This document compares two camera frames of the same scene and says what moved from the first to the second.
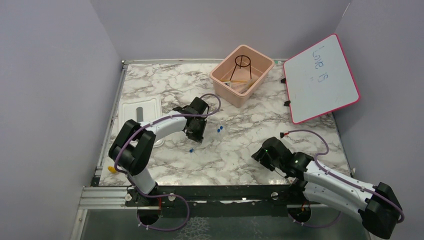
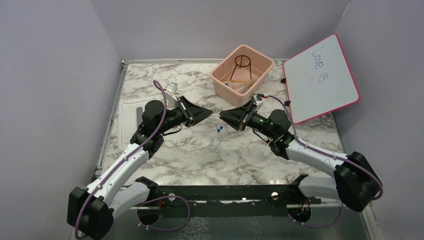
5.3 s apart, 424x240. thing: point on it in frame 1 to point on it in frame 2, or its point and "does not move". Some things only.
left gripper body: x=196 y=133 to x=182 y=114
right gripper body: x=267 y=161 to x=249 y=116
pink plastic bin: x=238 y=75 does not move
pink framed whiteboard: x=319 y=80 does not move
